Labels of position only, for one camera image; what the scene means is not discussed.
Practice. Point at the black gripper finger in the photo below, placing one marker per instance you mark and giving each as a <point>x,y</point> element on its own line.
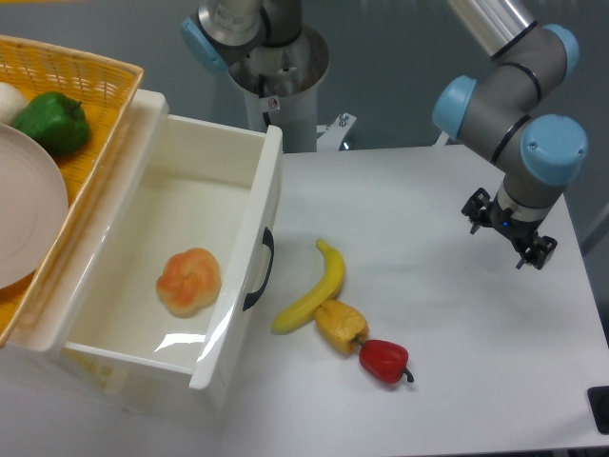
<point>535,252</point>
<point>476,210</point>

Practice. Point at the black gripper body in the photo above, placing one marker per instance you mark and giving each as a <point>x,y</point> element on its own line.
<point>522,235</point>

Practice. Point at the white drawer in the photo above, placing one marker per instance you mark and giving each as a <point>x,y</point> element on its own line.
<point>204,186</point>

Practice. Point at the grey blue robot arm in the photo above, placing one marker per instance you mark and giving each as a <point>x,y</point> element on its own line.
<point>539,157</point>

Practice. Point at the white drawer cabinet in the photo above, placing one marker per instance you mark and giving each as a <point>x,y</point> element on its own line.
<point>37,349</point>

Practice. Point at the black corner object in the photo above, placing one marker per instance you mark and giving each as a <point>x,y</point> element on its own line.
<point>598,398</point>

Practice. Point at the yellow banana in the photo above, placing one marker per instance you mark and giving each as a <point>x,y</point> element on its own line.
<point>302,311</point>

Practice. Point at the red bell pepper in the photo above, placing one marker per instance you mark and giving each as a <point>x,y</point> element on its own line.
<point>386,361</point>

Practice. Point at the yellow bell pepper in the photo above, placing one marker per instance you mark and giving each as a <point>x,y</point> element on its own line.
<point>342,326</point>

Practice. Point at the orange bread roll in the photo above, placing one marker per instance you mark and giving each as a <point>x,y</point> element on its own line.
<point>190,280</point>

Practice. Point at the yellow woven basket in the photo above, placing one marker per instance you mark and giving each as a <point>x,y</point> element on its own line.
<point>105,87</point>

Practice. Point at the green bell pepper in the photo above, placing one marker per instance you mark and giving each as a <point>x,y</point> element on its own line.
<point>56,122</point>

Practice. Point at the pink plate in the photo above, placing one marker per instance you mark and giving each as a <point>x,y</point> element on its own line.
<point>34,205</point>

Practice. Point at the white round vegetable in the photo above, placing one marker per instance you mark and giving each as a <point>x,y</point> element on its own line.
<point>12,103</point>

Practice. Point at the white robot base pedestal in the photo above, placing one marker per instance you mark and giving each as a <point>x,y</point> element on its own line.
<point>280,88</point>

